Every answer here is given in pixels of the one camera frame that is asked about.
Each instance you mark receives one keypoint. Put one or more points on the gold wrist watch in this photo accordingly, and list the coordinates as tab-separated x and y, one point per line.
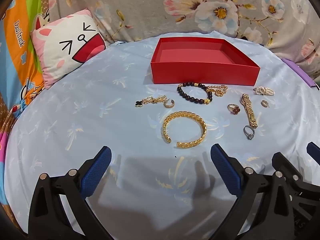
248	110

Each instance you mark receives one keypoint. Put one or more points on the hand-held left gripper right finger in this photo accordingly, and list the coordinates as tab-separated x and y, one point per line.
225	170

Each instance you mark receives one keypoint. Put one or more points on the light blue palm-print cloth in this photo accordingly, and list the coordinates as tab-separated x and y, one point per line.
87	105

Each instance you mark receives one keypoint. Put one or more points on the cat face pillow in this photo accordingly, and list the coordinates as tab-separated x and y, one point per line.
60	52

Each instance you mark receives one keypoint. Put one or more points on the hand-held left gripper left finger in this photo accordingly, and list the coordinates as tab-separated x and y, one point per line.
93	177

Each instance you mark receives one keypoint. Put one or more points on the red cardboard box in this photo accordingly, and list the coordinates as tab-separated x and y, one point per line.
200	73

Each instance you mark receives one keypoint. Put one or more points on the gold hoop earring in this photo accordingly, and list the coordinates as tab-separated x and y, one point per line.
264	103
168	105

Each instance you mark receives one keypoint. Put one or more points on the purple flat object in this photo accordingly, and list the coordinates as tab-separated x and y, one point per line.
300	72

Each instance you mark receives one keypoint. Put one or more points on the grey floral bedsheet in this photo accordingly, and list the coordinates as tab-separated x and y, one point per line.
150	5

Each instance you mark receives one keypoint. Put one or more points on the colourful cartoon blanket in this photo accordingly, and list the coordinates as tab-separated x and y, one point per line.
22	55

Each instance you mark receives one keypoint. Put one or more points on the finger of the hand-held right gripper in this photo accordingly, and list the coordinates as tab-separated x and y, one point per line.
314	150
285	166

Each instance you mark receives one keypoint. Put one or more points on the gold cuff bangle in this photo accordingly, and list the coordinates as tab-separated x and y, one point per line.
185	115

